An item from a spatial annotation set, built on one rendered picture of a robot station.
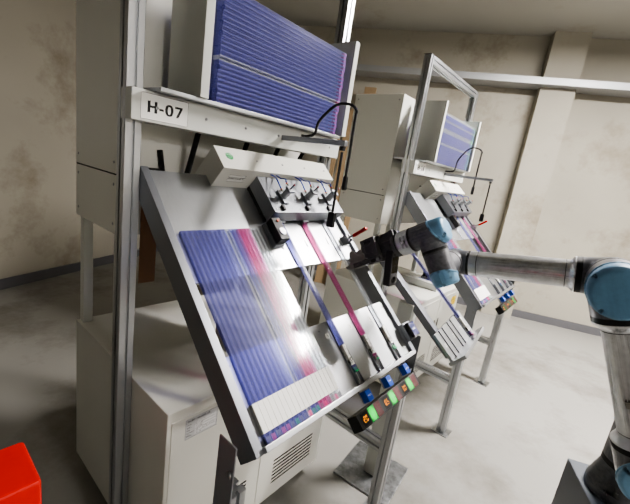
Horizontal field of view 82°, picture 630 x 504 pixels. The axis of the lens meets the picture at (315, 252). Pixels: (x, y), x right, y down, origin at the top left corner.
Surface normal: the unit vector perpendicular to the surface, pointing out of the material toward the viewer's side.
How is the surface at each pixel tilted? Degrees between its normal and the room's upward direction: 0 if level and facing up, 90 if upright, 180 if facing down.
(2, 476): 0
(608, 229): 90
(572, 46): 90
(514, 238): 90
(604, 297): 83
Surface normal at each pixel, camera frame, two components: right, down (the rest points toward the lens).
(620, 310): -0.59, -0.03
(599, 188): -0.30, 0.17
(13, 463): 0.15, -0.96
